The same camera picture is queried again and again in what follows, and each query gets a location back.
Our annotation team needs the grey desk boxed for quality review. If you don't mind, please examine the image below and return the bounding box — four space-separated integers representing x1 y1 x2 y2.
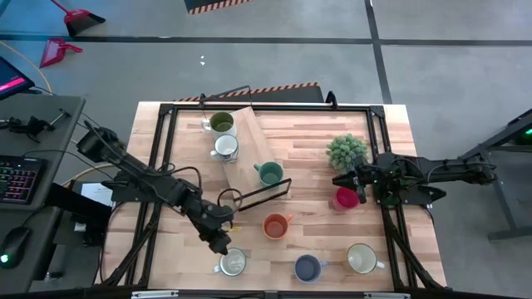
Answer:
0 93 87 296

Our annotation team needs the teal green mug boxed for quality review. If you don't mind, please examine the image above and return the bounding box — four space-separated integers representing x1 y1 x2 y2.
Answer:
253 160 285 187

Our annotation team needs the wooden shelf black wire frame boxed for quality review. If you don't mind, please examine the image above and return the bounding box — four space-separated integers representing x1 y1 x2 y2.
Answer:
215 105 293 212

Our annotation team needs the red dustpan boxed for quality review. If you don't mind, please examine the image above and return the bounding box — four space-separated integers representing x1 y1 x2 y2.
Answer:
39 37 84 70

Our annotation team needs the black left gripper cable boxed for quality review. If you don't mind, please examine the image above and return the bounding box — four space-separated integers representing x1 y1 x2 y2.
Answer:
217 187 244 217

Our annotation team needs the cream white mug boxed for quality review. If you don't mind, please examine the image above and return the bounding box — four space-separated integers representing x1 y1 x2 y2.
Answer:
345 243 387 276

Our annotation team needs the hazard-striped floor mat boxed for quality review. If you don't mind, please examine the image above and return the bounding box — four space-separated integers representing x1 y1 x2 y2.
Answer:
184 0 254 16

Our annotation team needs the orange faceted mug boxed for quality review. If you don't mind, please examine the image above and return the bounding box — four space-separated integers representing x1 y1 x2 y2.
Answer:
262 213 294 241

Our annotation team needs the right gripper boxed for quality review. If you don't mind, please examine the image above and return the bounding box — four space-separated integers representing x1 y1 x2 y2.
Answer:
332 164 377 188

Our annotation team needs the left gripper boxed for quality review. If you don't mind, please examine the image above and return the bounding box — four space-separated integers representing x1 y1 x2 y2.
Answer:
186 198 234 255

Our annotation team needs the yellow hose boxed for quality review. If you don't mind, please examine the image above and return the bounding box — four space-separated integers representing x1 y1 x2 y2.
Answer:
61 163 116 187

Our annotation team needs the black box stand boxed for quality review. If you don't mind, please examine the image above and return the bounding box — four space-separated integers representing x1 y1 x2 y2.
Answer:
44 182 113 247

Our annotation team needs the black computer mouse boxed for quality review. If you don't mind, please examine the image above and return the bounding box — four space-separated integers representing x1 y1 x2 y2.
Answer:
0 226 32 270

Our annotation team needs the black neighbouring desk frame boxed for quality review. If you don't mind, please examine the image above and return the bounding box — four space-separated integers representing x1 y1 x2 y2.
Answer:
456 108 532 243

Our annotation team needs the black handheld gadget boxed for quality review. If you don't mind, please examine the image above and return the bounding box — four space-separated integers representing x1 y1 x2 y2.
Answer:
0 108 71 143

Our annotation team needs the backlit black keyboard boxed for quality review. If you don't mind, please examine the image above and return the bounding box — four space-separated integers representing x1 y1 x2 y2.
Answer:
0 155 47 205

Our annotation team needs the white mug olive green inside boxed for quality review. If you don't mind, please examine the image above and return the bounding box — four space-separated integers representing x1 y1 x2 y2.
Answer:
200 110 238 140

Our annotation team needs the desk monitor screen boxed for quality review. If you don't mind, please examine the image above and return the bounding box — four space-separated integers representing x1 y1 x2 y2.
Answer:
0 56 37 101

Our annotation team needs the grey-blue mug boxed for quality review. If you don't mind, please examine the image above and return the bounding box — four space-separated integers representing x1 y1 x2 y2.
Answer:
293 253 329 285

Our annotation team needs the red hand broom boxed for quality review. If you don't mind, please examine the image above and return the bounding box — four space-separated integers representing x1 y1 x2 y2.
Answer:
49 0 107 37

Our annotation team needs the black aluminium table frame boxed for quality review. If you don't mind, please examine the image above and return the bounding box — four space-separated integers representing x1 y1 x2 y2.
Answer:
97 101 448 292

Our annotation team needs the green potted plant patterned pot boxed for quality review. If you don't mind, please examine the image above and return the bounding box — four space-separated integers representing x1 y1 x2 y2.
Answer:
325 133 370 174

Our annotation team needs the silver bracket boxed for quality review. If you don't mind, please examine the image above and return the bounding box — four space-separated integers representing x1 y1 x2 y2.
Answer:
131 290 180 299
364 292 411 299

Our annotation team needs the white paper sheet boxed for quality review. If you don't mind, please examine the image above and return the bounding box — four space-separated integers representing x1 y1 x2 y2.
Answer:
81 182 116 208

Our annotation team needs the red mug white handle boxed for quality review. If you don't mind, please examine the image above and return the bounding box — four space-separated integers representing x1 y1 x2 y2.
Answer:
332 186 361 212

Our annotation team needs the hazard-striped floor ramp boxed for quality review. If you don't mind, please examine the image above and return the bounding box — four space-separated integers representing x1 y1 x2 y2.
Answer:
172 81 325 104

